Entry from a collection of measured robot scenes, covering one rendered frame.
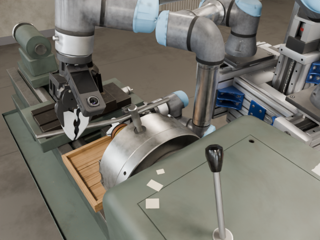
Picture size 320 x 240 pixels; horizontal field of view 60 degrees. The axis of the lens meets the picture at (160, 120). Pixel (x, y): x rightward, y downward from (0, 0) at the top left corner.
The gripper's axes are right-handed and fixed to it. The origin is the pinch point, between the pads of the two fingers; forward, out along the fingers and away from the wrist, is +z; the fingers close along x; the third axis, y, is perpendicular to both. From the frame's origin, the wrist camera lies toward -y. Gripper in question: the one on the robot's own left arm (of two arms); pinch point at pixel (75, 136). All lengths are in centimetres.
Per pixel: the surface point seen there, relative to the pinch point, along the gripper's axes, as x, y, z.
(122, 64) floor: -173, 248, 91
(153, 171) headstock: -10.7, -17.5, 0.9
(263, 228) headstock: -18.4, -40.8, -1.1
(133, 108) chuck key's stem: -13.9, -2.3, -6.5
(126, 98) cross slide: -47, 48, 21
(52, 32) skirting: -135, 398, 94
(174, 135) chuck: -23.2, -9.6, -0.3
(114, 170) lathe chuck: -9.3, -4.4, 10.6
